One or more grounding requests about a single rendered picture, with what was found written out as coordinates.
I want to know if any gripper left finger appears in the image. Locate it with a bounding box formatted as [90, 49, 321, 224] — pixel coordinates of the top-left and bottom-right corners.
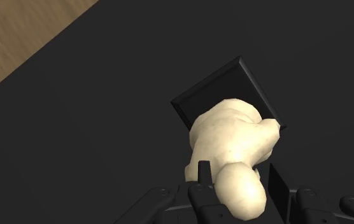
[113, 160, 231, 224]

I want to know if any cream figure on black base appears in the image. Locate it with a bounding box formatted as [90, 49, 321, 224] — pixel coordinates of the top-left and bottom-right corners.
[171, 55, 287, 221]

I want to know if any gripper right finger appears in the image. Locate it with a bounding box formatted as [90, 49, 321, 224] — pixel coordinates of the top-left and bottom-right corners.
[267, 162, 354, 224]

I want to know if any dark grey table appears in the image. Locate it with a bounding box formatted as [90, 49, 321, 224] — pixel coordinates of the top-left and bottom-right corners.
[0, 0, 354, 224]

